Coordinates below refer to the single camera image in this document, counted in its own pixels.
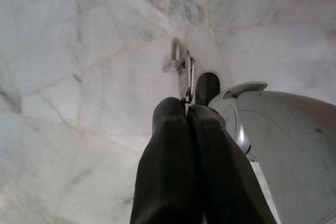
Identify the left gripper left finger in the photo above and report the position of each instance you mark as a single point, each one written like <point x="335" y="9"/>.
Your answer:
<point x="165" y="161"/>

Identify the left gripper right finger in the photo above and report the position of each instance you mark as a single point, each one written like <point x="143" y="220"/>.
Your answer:
<point x="218" y="171"/>

